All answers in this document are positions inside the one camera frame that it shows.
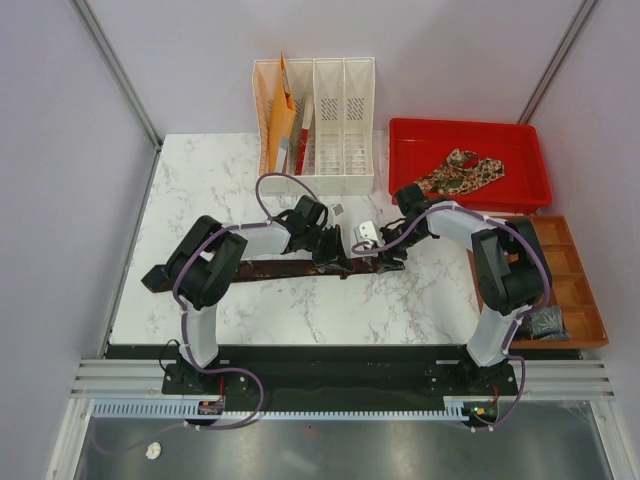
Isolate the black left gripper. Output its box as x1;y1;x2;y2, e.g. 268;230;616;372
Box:
303;225;351;273

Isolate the dark red patterned tie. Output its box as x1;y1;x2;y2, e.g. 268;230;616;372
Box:
139;255;401;295

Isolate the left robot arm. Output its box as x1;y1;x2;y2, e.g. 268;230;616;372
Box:
164;195;352;393

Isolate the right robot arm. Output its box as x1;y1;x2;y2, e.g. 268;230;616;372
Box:
379;184;552;394

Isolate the floral cream patterned tie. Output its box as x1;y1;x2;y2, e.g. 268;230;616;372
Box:
415;149;505;196

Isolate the white file organizer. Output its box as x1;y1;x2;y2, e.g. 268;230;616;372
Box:
252;57;375;196

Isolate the red plastic bin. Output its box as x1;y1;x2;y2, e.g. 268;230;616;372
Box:
388;118;552;214

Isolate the grey folder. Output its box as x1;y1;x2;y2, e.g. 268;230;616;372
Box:
274;136;290;173

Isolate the orange envelope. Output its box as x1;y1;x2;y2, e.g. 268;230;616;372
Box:
268;55;296;173

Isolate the blue-grey rolled tie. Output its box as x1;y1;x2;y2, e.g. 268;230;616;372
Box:
522;306;571;341

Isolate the red white booklet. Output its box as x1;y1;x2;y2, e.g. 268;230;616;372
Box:
294;95;314;176

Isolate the brown compartment tray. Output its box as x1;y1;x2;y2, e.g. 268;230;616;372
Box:
464;214;611;350

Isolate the crumpled white paper ball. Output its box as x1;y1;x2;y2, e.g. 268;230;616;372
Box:
145;442;162;460

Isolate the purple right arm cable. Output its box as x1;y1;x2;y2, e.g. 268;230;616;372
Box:
350;204;554;361

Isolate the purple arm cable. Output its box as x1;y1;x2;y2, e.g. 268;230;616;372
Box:
350;204;554;361
172;172;321;374

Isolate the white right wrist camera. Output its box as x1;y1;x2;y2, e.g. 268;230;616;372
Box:
354;220;382;250

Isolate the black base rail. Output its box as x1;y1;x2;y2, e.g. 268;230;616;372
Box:
162;345;518;411

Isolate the white cable duct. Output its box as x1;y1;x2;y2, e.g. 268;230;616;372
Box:
91;397;499;421

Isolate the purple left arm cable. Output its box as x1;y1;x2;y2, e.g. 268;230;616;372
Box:
172;172;321;374

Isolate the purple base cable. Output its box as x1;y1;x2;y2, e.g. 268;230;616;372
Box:
89;368;266;457

